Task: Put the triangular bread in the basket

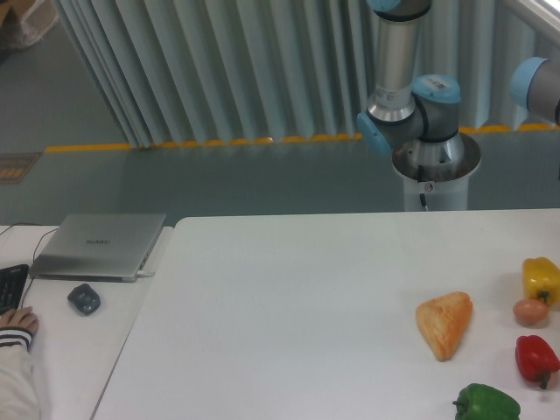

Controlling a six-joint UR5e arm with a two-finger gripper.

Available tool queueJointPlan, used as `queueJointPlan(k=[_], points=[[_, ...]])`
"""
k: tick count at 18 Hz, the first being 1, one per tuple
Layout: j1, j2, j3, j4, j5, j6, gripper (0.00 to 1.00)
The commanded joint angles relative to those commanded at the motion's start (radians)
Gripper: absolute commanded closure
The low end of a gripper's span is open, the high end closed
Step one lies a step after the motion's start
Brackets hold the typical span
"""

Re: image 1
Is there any black keyboard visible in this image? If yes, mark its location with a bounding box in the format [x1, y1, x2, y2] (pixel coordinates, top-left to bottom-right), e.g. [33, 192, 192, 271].
[0, 264, 29, 315]

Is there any person's hand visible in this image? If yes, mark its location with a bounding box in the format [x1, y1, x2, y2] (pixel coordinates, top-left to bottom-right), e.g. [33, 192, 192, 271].
[1, 306, 39, 336]

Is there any forearm in white sleeve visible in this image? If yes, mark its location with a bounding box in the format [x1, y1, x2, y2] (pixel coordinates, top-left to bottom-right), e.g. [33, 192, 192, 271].
[1, 327, 41, 419]

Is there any silver closed laptop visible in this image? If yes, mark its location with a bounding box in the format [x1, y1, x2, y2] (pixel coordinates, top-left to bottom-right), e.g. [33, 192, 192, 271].
[29, 213, 165, 283]

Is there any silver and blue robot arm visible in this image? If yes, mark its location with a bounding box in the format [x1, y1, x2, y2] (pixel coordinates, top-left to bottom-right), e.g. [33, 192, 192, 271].
[357, 1, 559, 152]

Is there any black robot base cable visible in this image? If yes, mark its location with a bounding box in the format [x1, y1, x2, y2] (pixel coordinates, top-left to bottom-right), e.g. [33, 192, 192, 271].
[416, 164, 430, 211]

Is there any cardboard box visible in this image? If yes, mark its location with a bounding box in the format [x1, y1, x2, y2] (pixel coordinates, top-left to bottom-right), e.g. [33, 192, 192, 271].
[1, 0, 59, 51]

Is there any green bell pepper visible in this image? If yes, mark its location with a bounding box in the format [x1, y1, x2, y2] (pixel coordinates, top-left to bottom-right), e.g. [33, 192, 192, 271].
[452, 383, 522, 420]

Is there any red bell pepper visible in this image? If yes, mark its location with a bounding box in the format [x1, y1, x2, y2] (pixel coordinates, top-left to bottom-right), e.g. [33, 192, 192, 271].
[515, 335, 559, 389]

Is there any yellow bell pepper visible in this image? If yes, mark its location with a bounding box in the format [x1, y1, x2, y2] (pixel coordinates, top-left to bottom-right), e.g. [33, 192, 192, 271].
[521, 257, 559, 306]

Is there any triangular orange bread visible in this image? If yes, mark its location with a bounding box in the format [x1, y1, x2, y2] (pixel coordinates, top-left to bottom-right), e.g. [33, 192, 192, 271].
[416, 291, 473, 362]

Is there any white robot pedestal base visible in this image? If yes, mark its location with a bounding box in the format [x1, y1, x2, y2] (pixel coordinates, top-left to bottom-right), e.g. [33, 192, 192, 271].
[392, 132, 481, 212]

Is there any black laptop cable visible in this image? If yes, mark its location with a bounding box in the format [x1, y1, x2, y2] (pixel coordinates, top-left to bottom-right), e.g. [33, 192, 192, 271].
[0, 221, 62, 310]

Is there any pale green folding curtain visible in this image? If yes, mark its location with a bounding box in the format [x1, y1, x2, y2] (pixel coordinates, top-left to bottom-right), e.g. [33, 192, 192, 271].
[55, 1, 559, 147]

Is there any dark grey computer mouse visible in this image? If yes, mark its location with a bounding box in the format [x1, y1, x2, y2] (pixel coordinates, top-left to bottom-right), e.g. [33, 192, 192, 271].
[67, 283, 102, 316]

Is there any brown egg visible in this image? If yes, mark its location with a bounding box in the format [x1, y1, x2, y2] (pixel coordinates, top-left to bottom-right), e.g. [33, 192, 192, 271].
[513, 298, 549, 326]

